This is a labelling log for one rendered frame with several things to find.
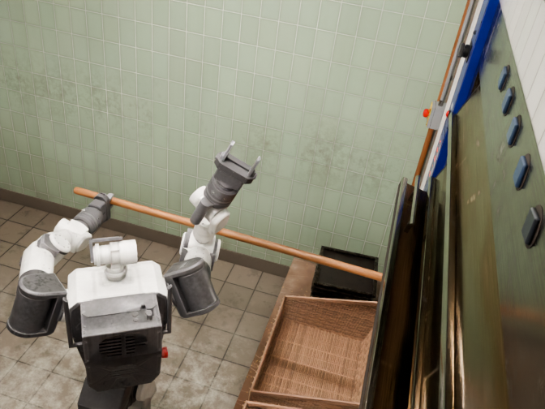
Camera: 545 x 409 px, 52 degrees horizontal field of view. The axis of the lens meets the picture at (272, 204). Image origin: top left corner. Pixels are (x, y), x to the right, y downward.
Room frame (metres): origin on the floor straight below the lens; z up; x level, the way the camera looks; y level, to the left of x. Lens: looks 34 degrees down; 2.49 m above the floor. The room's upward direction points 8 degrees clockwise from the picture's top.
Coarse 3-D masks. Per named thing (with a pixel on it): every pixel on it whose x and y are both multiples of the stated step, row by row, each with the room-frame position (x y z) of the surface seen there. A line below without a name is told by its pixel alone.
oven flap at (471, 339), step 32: (480, 96) 1.73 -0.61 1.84; (448, 128) 1.71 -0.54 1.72; (480, 128) 1.50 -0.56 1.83; (448, 160) 1.48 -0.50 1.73; (480, 160) 1.32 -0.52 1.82; (448, 192) 1.29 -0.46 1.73; (480, 192) 1.16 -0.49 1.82; (448, 224) 1.13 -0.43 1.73; (480, 224) 1.04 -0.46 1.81; (448, 256) 1.00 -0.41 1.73; (480, 256) 0.92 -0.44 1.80; (448, 288) 0.90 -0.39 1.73; (480, 288) 0.83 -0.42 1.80; (448, 320) 0.80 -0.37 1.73; (480, 320) 0.75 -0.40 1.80; (448, 352) 0.72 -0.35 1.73; (480, 352) 0.67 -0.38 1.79; (448, 384) 0.65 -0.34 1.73; (480, 384) 0.61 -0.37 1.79
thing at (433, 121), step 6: (432, 102) 2.45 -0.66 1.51; (438, 102) 2.45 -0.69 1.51; (432, 108) 2.38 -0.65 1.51; (438, 108) 2.39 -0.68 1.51; (444, 108) 2.40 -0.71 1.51; (432, 114) 2.38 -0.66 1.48; (438, 114) 2.37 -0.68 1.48; (432, 120) 2.38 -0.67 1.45; (438, 120) 2.37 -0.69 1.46; (432, 126) 2.38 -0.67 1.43; (438, 126) 2.37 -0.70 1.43
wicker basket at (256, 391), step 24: (288, 312) 1.87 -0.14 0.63; (312, 312) 1.85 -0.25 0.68; (360, 312) 1.81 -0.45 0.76; (288, 336) 1.77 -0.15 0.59; (312, 336) 1.79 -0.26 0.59; (336, 336) 1.81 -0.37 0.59; (360, 336) 1.80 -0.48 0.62; (264, 360) 1.54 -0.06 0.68; (288, 360) 1.63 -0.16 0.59; (312, 360) 1.65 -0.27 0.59; (336, 360) 1.67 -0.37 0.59; (360, 360) 1.68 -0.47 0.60; (264, 384) 1.49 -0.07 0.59; (288, 384) 1.51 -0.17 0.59; (312, 384) 1.52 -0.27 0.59; (336, 384) 1.54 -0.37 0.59; (360, 384) 1.51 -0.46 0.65; (312, 408) 1.30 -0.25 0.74; (336, 408) 1.28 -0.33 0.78
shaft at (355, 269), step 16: (80, 192) 1.81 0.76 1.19; (96, 192) 1.81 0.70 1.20; (128, 208) 1.76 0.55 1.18; (144, 208) 1.75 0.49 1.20; (192, 224) 1.70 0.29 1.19; (240, 240) 1.65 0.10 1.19; (256, 240) 1.64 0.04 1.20; (304, 256) 1.60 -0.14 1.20; (320, 256) 1.60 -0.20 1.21; (352, 272) 1.56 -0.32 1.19; (368, 272) 1.55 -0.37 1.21
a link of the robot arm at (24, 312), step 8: (24, 272) 1.14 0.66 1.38; (32, 272) 1.13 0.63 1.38; (40, 272) 1.14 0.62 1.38; (16, 296) 1.04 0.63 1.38; (24, 296) 1.02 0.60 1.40; (16, 304) 1.02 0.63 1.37; (24, 304) 1.02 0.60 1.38; (32, 304) 1.02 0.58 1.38; (40, 304) 1.03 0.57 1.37; (48, 304) 1.05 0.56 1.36; (16, 312) 1.01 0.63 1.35; (24, 312) 1.01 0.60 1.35; (32, 312) 1.01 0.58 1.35; (40, 312) 1.02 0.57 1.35; (16, 320) 1.01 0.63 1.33; (24, 320) 1.01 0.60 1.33; (32, 320) 1.01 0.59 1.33; (40, 320) 1.02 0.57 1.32; (16, 328) 1.00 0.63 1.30; (24, 328) 1.00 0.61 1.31; (32, 328) 1.01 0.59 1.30; (40, 328) 1.02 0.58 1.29
